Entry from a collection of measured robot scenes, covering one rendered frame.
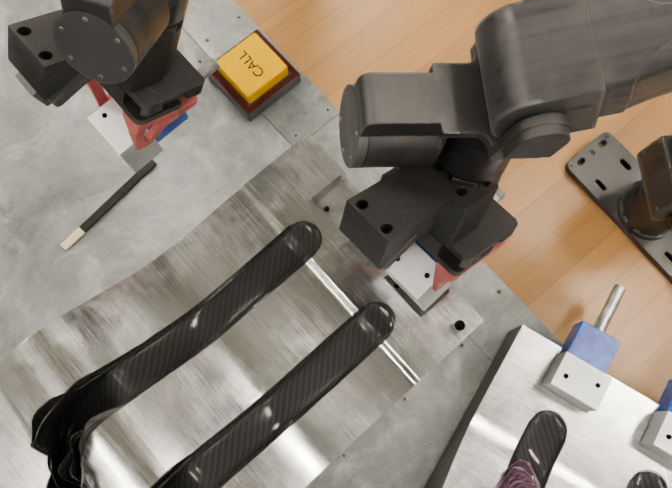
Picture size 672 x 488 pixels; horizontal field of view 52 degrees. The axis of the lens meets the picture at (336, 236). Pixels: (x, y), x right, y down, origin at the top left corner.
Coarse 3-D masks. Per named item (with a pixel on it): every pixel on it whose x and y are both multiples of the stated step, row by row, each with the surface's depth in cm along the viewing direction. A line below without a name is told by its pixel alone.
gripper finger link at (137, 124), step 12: (108, 84) 57; (120, 96) 57; (132, 108) 58; (168, 108) 59; (180, 108) 60; (132, 120) 58; (144, 120) 57; (156, 120) 59; (168, 120) 63; (132, 132) 60; (144, 132) 61; (156, 132) 64; (144, 144) 65
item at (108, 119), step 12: (204, 72) 68; (108, 108) 65; (120, 108) 65; (96, 120) 65; (108, 120) 65; (120, 120) 65; (180, 120) 68; (108, 132) 64; (120, 132) 64; (168, 132) 68; (120, 144) 64; (132, 144) 64; (156, 144) 68; (120, 156) 65; (132, 156) 66; (144, 156) 68; (132, 168) 68
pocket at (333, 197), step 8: (344, 176) 71; (328, 184) 70; (336, 184) 73; (344, 184) 72; (352, 184) 72; (320, 192) 71; (328, 192) 73; (336, 192) 73; (344, 192) 73; (352, 192) 72; (320, 200) 73; (328, 200) 73; (336, 200) 73; (344, 200) 73; (320, 208) 73; (328, 208) 73; (336, 208) 73; (344, 208) 73; (328, 216) 72; (336, 216) 72; (336, 224) 72
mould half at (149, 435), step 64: (256, 192) 70; (192, 256) 69; (320, 256) 68; (64, 320) 63; (128, 320) 65; (256, 320) 67; (320, 320) 67; (448, 320) 67; (0, 384) 61; (64, 384) 60; (192, 384) 64; (256, 384) 66; (384, 384) 66; (0, 448) 66; (128, 448) 59; (192, 448) 61; (320, 448) 64
